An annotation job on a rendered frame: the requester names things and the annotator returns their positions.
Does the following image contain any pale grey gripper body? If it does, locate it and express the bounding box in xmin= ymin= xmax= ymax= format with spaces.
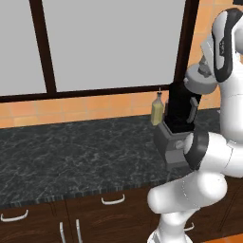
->
xmin=199 ymin=34 xmax=217 ymax=66

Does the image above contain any grey round blender lid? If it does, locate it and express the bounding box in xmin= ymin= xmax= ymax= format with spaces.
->
xmin=183 ymin=59 xmax=220 ymax=95

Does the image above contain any yellow oil bottle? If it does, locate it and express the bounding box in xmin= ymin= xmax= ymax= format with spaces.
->
xmin=150 ymin=87 xmax=166 ymax=127

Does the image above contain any dark brown framed window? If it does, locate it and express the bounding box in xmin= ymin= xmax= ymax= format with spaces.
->
xmin=0 ymin=0 xmax=201 ymax=104

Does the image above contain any dark wood cupboard front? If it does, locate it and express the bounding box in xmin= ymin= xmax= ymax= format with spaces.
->
xmin=185 ymin=176 xmax=243 ymax=243

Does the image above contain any dark wood drawer front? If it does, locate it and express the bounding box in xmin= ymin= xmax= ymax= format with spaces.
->
xmin=64 ymin=186 xmax=154 ymax=220
xmin=0 ymin=200 xmax=55 ymax=228

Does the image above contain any dark wood cupboard door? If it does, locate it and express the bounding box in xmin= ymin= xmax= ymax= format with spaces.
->
xmin=0 ymin=217 xmax=72 ymax=243
xmin=69 ymin=210 xmax=164 ymax=243

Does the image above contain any white curved cupboard handle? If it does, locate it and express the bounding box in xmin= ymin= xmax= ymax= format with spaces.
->
xmin=183 ymin=221 xmax=196 ymax=233

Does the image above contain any white curved drawer handle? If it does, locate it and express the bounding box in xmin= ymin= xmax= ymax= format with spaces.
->
xmin=101 ymin=194 xmax=126 ymax=206
xmin=0 ymin=209 xmax=29 ymax=223

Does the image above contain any white curved door handle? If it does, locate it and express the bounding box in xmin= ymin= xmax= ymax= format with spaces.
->
xmin=59 ymin=221 xmax=67 ymax=243
xmin=74 ymin=218 xmax=84 ymax=243

